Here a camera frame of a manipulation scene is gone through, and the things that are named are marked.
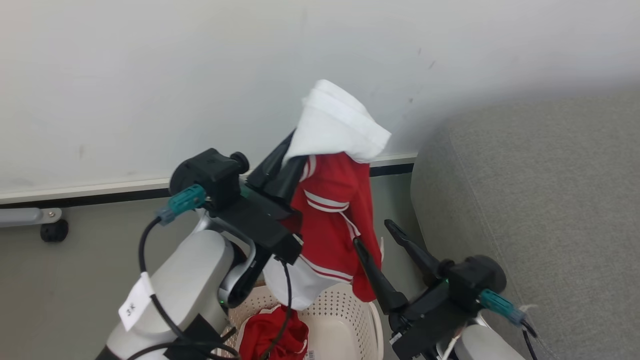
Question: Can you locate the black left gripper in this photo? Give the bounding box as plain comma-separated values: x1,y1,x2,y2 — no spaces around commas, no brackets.
215,130,308,266

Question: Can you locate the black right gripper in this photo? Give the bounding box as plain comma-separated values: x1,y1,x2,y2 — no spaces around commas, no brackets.
353,220,482,360

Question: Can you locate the black right camera cable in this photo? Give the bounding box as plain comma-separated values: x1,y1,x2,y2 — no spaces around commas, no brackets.
520,320,539,360

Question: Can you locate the white black skirting board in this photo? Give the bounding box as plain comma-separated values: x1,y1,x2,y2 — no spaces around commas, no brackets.
0,152,419,207

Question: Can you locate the thin black left gripper cable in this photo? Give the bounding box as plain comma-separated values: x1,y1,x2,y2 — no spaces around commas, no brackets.
259,259,294,360

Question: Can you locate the plain red garment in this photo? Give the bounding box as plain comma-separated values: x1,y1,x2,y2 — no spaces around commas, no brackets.
237,304,310,360

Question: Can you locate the teal right cable connector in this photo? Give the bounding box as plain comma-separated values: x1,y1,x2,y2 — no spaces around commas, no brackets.
479,289,527,327

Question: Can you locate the grey fabric sofa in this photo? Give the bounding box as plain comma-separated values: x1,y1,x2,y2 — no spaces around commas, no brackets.
410,91,640,360

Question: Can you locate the teal left cable connector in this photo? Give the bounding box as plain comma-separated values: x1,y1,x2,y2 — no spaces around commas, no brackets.
156,184,207,225

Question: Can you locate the black camera cable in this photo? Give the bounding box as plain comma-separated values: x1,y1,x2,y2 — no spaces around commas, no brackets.
520,320,539,360
127,217,241,360

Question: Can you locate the black left camera cable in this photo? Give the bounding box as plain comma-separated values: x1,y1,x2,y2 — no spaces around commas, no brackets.
127,217,241,360

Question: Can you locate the teal cable connector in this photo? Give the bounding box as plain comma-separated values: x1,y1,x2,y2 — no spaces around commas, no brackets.
479,289,527,327
156,184,207,225

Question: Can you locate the red white striped hooded garment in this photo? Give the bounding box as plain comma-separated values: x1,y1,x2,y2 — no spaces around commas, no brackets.
263,79,393,312

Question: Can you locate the cream perforated laundry basket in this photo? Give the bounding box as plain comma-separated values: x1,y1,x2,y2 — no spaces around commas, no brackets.
220,282,385,360

